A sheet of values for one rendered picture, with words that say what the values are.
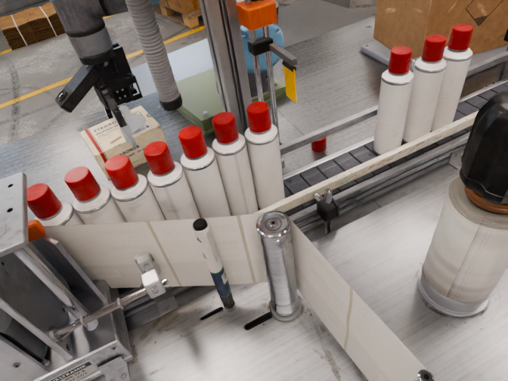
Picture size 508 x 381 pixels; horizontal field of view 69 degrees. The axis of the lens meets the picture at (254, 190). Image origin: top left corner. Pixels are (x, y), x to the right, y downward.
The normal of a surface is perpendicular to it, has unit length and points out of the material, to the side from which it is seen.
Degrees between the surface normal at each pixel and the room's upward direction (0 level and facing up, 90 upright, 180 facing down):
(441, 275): 88
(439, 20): 90
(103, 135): 0
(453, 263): 90
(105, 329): 0
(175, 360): 0
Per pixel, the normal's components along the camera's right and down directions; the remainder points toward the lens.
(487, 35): 0.28, 0.66
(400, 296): -0.13, -0.70
